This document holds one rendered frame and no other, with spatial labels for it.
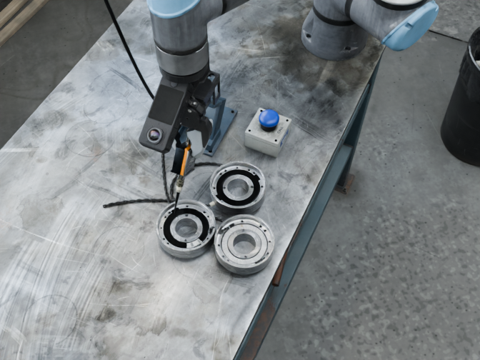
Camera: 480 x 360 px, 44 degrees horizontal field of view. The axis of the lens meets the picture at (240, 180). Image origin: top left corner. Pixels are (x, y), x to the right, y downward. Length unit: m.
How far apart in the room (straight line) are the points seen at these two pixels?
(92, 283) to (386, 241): 1.21
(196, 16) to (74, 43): 1.89
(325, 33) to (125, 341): 0.76
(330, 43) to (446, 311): 1.00
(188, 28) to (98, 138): 0.50
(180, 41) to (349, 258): 1.31
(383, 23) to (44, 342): 0.83
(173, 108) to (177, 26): 0.14
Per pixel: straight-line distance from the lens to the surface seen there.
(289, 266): 1.68
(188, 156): 1.00
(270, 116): 1.14
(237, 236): 1.05
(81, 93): 1.32
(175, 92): 0.88
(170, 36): 0.80
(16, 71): 2.60
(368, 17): 1.22
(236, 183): 1.12
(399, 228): 2.08
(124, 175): 1.17
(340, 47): 1.35
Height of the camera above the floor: 1.75
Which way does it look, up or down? 56 degrees down
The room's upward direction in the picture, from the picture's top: 1 degrees clockwise
